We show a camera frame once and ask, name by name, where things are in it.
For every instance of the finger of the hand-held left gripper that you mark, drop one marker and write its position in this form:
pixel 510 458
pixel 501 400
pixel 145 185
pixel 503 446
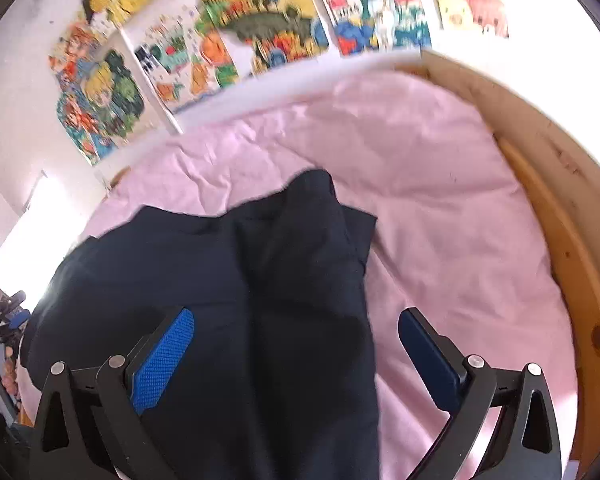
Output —
pixel 20 318

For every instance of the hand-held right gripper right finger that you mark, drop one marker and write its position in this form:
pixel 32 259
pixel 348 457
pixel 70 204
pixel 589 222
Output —
pixel 427 360

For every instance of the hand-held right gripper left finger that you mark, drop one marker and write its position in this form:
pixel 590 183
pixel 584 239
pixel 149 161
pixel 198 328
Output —
pixel 162 360

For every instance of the dark navy garment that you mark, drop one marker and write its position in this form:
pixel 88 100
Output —
pixel 260 310

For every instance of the person's left hand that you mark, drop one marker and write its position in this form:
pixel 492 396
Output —
pixel 9 377

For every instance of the bright window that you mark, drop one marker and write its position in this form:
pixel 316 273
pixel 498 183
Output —
pixel 25 245

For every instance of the pink bed sheet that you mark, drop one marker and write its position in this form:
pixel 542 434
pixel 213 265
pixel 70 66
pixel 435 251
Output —
pixel 430 185

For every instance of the wooden bed frame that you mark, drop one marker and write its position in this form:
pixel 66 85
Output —
pixel 570 210

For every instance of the cartoon figures wall poster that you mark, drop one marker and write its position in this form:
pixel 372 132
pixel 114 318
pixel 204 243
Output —
pixel 95 105

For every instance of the white and orange wall poster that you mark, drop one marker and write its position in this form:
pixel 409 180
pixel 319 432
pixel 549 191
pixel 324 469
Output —
pixel 185 55

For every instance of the yellow cartoon wall poster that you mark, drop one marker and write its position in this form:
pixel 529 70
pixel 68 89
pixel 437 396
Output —
pixel 110 2

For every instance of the blue and red wall poster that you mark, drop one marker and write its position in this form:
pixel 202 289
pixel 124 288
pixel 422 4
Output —
pixel 370 5

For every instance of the yellow and green wall poster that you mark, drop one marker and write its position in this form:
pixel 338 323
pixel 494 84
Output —
pixel 260 10

